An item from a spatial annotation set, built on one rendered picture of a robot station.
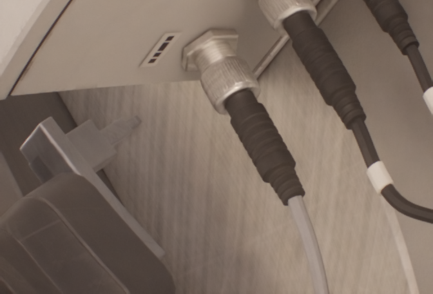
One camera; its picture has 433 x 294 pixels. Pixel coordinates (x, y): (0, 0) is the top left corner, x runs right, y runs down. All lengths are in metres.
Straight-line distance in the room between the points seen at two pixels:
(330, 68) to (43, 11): 0.09
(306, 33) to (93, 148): 0.12
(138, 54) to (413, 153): 0.09
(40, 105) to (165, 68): 0.11
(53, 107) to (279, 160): 0.15
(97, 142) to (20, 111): 0.23
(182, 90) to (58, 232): 0.26
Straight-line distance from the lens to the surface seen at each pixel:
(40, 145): 0.70
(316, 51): 0.83
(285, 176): 0.84
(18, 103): 0.96
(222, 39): 0.86
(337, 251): 0.87
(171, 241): 0.93
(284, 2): 0.83
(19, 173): 0.93
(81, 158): 0.70
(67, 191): 0.69
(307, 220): 0.84
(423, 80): 0.79
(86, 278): 0.67
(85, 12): 0.81
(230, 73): 0.85
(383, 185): 0.81
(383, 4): 0.80
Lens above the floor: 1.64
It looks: 9 degrees down
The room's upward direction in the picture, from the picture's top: 4 degrees clockwise
